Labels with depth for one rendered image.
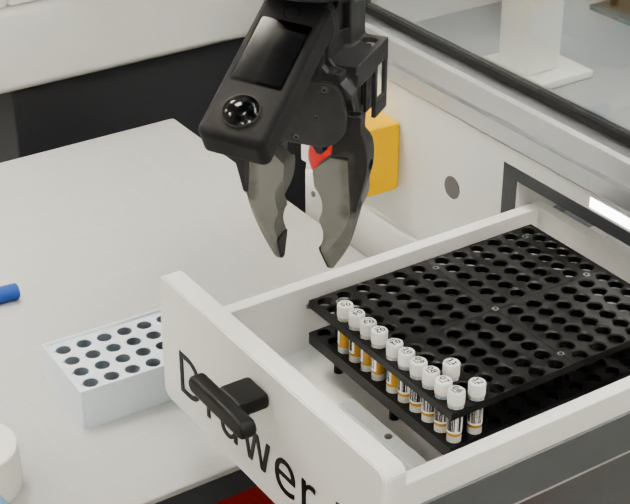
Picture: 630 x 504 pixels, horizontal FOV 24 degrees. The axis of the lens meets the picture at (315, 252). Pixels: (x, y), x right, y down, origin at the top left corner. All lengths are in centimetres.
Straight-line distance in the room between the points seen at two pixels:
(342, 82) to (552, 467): 30
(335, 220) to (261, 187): 6
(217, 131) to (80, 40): 88
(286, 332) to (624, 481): 33
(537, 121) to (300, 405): 38
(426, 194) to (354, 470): 50
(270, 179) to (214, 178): 61
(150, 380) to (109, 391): 4
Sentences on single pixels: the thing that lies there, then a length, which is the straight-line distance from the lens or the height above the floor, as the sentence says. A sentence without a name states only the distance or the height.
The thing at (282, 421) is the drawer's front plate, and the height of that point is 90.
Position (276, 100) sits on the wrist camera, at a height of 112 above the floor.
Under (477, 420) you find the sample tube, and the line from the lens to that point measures 102.
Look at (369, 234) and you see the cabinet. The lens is 148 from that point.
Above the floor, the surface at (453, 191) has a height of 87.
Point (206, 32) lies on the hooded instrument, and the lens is 184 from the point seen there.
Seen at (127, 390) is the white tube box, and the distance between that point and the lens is 122.
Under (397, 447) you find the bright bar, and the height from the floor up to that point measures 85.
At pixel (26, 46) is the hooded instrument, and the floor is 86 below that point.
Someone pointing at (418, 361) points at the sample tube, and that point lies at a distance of 102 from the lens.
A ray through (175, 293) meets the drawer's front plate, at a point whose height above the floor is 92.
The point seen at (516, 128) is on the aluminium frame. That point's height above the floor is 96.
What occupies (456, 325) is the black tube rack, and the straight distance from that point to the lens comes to 109.
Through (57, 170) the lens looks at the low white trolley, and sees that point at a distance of 165.
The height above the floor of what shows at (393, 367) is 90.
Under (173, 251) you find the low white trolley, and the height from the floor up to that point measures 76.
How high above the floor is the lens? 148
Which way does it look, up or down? 30 degrees down
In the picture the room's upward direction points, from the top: straight up
